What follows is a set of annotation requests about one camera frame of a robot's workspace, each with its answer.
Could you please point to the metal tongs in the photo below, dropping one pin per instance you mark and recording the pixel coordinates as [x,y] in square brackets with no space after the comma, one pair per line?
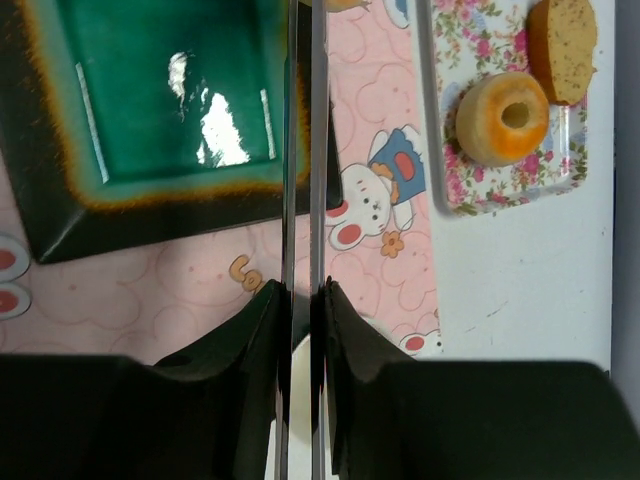
[307,118]

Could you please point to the black and teal square plate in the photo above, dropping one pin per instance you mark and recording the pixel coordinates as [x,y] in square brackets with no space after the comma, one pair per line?
[128,123]

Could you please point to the speckled bread slice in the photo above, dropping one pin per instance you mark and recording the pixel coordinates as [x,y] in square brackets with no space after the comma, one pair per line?
[561,38]

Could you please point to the pink bunny placemat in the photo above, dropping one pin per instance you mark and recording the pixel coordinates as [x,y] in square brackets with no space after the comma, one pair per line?
[150,301]

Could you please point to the ring-shaped donut bread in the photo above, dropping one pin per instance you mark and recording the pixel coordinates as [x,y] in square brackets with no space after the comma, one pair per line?
[502,119]

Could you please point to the floral rectangular tray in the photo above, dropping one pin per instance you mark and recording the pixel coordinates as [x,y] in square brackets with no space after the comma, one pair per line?
[456,45]

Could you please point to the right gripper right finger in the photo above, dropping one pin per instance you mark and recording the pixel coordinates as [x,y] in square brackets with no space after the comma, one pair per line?
[395,417]

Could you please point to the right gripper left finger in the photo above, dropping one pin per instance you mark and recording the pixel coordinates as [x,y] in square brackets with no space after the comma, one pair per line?
[203,412]

